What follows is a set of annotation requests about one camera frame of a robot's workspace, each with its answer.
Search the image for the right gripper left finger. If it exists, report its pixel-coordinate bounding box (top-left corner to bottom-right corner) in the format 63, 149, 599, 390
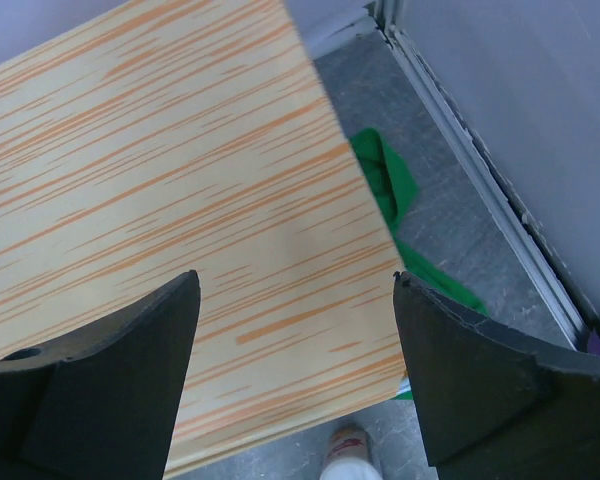
0, 270, 201, 479

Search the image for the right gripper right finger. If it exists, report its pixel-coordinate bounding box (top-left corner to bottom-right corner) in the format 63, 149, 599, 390
393, 272, 600, 479

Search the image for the wooden cube cabinet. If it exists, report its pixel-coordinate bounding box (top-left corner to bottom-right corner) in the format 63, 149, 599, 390
0, 1, 405, 476

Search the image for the purple cloth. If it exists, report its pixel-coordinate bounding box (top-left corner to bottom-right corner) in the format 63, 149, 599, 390
587, 330, 600, 356

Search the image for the green cloth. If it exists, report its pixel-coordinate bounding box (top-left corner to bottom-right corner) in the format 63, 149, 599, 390
348, 127, 490, 401

